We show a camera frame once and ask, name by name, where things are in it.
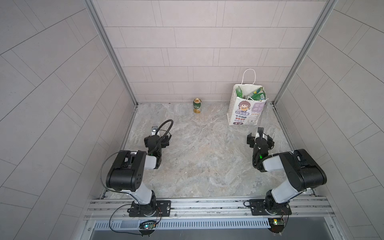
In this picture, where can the controller circuit board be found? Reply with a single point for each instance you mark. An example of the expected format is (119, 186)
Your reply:
(148, 225)
(276, 225)

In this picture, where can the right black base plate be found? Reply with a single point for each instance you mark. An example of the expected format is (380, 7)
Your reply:
(261, 207)

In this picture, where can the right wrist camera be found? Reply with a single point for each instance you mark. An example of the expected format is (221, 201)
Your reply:
(261, 132)

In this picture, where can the right aluminium corner post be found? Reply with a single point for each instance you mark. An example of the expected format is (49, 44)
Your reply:
(321, 20)

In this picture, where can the green gold drink can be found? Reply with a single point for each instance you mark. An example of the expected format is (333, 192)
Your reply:
(197, 104)

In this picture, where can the green colourful snack bag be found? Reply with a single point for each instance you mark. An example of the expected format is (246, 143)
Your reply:
(257, 95)

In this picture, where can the white printed paper bag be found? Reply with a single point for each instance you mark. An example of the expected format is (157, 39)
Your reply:
(242, 111)

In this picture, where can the green chip snack bag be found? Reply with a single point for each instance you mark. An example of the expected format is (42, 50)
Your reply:
(239, 92)

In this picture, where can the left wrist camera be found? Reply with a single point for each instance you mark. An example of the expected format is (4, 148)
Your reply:
(155, 130)

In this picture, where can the right controller circuit board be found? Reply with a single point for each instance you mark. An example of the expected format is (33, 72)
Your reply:
(276, 225)

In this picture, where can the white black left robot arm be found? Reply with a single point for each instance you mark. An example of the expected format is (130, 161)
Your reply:
(127, 172)

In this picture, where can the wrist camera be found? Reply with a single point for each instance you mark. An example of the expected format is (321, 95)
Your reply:
(155, 130)
(261, 132)

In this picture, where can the aluminium corner post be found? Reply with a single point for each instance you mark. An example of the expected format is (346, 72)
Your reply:
(321, 20)
(108, 46)

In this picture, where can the left aluminium corner post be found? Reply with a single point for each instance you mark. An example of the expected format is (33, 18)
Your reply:
(108, 46)

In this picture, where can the left controller circuit board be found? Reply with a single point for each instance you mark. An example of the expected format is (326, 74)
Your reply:
(148, 225)

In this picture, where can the aluminium mounting rail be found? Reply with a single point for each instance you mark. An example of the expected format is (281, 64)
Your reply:
(212, 208)

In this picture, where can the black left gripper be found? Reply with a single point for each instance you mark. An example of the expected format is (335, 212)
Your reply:
(155, 139)

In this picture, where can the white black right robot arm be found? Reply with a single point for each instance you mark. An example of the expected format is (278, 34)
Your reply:
(301, 169)

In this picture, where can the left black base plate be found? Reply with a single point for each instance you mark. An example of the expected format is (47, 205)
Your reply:
(153, 209)

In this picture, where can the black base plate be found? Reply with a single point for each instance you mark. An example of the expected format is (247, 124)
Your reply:
(153, 209)
(261, 207)

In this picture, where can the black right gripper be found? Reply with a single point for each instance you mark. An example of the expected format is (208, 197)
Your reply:
(260, 141)

